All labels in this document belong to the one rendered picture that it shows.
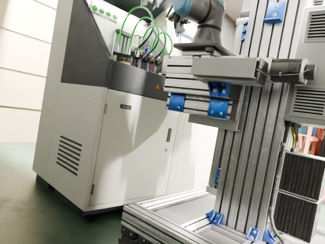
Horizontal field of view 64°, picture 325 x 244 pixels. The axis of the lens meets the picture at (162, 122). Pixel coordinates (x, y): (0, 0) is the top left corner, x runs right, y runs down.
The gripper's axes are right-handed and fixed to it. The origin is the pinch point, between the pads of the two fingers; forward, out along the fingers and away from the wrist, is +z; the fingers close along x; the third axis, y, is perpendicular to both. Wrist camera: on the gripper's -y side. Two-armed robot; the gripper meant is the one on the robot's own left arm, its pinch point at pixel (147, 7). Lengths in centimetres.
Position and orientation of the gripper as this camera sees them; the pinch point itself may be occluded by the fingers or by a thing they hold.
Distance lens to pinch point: 174.5
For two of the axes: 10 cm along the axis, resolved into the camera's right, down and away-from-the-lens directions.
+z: -3.6, 6.3, 6.9
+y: 4.0, 7.7, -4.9
